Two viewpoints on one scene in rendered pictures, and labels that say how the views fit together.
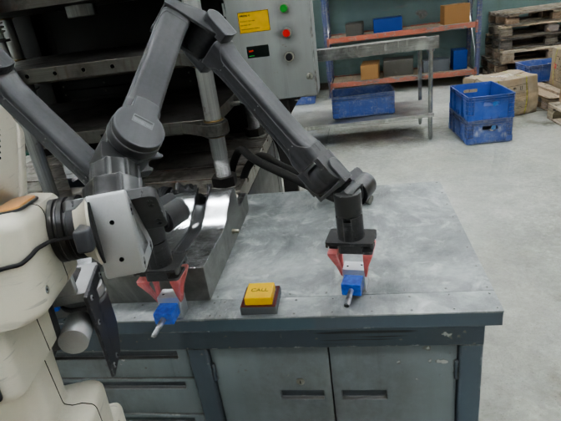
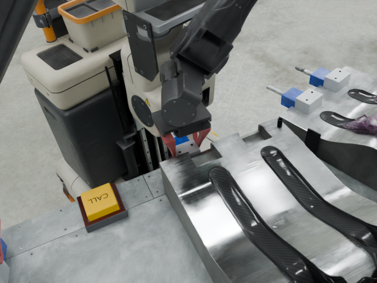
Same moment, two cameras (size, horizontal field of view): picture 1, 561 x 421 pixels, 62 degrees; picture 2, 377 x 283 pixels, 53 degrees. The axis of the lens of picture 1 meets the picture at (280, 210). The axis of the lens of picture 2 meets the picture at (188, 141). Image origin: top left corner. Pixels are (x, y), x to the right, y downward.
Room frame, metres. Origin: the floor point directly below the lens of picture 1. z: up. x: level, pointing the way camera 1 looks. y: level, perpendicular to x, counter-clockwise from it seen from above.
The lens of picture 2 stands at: (1.38, -0.01, 1.40)
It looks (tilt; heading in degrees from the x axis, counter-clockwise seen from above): 43 degrees down; 150
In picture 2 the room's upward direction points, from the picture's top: 7 degrees counter-clockwise
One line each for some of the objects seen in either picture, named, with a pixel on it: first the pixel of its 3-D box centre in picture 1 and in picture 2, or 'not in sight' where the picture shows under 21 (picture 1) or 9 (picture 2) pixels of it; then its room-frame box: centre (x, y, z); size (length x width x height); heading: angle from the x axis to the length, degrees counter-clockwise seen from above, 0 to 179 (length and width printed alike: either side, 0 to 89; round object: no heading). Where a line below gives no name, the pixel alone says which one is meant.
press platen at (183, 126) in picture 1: (118, 129); not in sight; (2.17, 0.69, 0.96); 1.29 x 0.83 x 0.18; 80
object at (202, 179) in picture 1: (125, 170); not in sight; (2.17, 0.70, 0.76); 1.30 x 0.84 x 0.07; 80
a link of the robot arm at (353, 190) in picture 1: (349, 200); not in sight; (0.90, -0.14, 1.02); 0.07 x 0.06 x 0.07; 147
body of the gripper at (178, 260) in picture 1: (157, 255); (180, 106); (0.89, 0.27, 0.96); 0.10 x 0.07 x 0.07; 78
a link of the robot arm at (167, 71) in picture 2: (152, 228); (177, 81); (0.89, 0.27, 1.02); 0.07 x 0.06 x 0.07; 148
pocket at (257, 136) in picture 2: not in sight; (253, 141); (0.98, 0.37, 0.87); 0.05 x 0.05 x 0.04; 80
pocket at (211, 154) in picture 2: not in sight; (205, 161); (0.96, 0.27, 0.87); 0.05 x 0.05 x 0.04; 80
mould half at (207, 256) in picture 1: (184, 228); (298, 246); (1.19, 0.27, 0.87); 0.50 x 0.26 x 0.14; 170
